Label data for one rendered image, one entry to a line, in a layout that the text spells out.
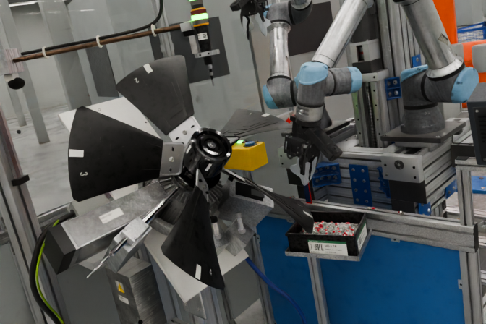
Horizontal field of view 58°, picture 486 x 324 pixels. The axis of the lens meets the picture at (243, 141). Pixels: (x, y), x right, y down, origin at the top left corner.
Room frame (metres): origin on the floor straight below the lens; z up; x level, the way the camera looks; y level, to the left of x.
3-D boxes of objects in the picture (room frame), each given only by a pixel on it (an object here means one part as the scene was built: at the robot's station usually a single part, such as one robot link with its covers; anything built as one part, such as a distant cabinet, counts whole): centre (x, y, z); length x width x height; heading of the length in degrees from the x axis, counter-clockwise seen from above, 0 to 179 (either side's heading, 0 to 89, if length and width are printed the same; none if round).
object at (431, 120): (1.55, -0.66, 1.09); 0.15 x 0.15 x 0.10
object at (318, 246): (1.26, -0.21, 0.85); 0.22 x 0.17 x 0.07; 61
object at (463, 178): (1.12, -0.58, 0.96); 0.03 x 0.03 x 0.20; 45
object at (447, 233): (1.42, -0.27, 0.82); 0.90 x 0.04 x 0.08; 45
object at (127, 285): (1.32, 0.45, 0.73); 0.15 x 0.09 x 0.22; 45
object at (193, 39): (1.24, 0.06, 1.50); 0.09 x 0.07 x 0.10; 80
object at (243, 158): (1.70, 0.01, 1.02); 0.16 x 0.10 x 0.11; 45
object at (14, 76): (1.34, 0.63, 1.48); 0.05 x 0.04 x 0.05; 80
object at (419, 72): (1.54, -0.66, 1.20); 0.13 x 0.12 x 0.14; 25
